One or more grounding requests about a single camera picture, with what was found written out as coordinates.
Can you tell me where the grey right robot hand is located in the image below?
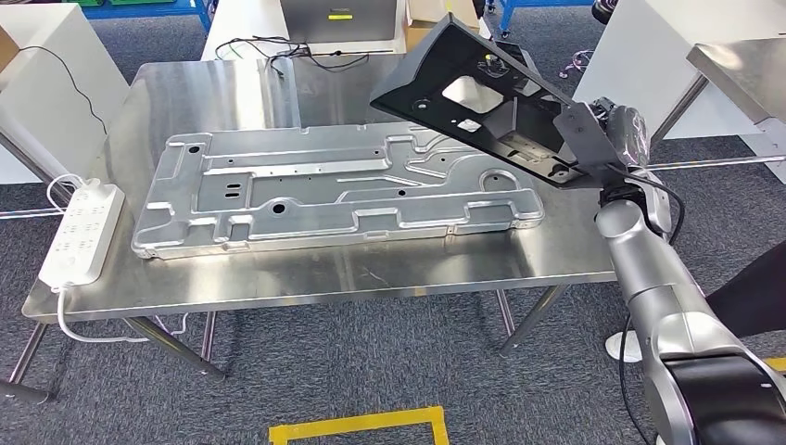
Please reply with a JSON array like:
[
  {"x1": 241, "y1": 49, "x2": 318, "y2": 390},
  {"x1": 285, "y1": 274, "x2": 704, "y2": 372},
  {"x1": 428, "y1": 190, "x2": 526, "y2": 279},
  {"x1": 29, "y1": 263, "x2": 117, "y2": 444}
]
[{"x1": 588, "y1": 96, "x2": 653, "y2": 170}]

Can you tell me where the black panel part with cutouts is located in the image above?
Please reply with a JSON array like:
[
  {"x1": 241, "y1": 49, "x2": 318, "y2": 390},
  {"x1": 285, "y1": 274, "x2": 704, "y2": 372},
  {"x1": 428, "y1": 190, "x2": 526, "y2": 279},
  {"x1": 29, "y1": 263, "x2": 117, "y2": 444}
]
[{"x1": 369, "y1": 13, "x2": 606, "y2": 190}]

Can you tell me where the white partition board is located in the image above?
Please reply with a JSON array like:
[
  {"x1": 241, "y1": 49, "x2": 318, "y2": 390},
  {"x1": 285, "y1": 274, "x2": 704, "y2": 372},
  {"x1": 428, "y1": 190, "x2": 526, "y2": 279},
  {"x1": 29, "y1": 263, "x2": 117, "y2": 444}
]
[
  {"x1": 663, "y1": 85, "x2": 786, "y2": 167},
  {"x1": 0, "y1": 3, "x2": 130, "y2": 185},
  {"x1": 571, "y1": 0, "x2": 786, "y2": 139}
]

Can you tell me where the stainless steel table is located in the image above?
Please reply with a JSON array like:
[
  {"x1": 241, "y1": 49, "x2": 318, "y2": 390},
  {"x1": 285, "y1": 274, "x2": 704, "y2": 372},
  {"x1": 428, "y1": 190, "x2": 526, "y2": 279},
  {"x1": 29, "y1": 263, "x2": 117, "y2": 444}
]
[
  {"x1": 638, "y1": 36, "x2": 786, "y2": 173},
  {"x1": 0, "y1": 54, "x2": 618, "y2": 407},
  {"x1": 0, "y1": 132, "x2": 75, "y2": 221}
]

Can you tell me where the person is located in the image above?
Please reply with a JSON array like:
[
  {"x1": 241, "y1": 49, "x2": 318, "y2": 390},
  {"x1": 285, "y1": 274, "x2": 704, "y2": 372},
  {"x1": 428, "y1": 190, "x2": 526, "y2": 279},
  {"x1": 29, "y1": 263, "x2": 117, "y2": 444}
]
[{"x1": 604, "y1": 239, "x2": 786, "y2": 363}]

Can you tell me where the brown cardboard box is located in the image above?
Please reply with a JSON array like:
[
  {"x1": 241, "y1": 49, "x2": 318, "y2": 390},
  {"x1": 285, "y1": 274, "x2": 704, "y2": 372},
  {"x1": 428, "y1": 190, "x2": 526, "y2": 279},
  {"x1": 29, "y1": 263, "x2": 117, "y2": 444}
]
[
  {"x1": 405, "y1": 0, "x2": 481, "y2": 50},
  {"x1": 0, "y1": 27, "x2": 19, "y2": 71}
]

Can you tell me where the grey laptop with yellow sticker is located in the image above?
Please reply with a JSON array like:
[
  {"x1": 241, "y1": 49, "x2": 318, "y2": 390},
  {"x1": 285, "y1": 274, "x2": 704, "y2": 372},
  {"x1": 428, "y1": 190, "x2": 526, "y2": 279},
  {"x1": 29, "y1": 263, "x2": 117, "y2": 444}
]
[{"x1": 279, "y1": 0, "x2": 398, "y2": 45}]

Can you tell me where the stamped sheet metal panel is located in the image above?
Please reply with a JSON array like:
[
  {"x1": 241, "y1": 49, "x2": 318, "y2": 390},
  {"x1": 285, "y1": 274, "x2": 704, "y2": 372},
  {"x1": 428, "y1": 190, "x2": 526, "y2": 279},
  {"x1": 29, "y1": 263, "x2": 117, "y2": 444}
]
[{"x1": 130, "y1": 121, "x2": 546, "y2": 261}]

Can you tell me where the white table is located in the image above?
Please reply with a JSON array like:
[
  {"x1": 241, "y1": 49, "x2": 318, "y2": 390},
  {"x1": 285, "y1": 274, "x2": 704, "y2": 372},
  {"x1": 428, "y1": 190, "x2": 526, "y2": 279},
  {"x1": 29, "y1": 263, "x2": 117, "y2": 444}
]
[{"x1": 200, "y1": 0, "x2": 492, "y2": 61}]

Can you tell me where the white power strip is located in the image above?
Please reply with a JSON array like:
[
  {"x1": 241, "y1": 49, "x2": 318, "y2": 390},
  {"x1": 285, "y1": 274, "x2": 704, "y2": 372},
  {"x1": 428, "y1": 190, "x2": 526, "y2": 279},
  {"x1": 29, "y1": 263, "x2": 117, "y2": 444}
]
[{"x1": 37, "y1": 179, "x2": 126, "y2": 288}]

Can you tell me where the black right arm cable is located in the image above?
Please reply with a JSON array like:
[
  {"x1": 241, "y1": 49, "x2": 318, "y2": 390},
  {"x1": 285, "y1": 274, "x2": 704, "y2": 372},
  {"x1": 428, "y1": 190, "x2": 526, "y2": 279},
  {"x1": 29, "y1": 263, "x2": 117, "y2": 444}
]
[{"x1": 604, "y1": 162, "x2": 686, "y2": 247}]

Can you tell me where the grey coiled cable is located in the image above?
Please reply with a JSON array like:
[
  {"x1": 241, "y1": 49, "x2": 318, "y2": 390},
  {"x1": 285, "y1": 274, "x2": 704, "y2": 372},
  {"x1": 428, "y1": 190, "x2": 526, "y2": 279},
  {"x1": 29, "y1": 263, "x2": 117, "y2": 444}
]
[{"x1": 557, "y1": 48, "x2": 594, "y2": 79}]

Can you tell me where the blue metal workbench frame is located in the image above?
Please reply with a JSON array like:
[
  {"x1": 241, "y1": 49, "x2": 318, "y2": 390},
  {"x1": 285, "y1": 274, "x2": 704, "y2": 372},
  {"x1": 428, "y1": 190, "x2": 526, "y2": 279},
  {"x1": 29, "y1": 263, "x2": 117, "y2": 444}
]
[
  {"x1": 80, "y1": 0, "x2": 215, "y2": 32},
  {"x1": 485, "y1": 0, "x2": 594, "y2": 38}
]

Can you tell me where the black laptop cable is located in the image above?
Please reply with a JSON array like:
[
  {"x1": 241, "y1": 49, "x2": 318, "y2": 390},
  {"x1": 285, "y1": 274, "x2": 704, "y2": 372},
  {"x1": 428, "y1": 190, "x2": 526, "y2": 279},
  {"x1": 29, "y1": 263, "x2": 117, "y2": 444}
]
[{"x1": 213, "y1": 34, "x2": 371, "y2": 80}]

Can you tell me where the thin black cable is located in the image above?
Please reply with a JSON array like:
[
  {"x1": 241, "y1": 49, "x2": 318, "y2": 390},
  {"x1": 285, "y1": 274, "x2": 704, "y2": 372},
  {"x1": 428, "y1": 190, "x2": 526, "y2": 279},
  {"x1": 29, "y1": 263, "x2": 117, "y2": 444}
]
[{"x1": 18, "y1": 44, "x2": 108, "y2": 136}]

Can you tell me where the white power strip cable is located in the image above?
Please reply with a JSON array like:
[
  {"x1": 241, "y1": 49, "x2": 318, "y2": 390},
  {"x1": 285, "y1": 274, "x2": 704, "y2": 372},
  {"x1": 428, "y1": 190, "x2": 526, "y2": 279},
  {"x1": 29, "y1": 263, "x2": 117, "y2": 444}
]
[{"x1": 45, "y1": 173, "x2": 192, "y2": 345}]

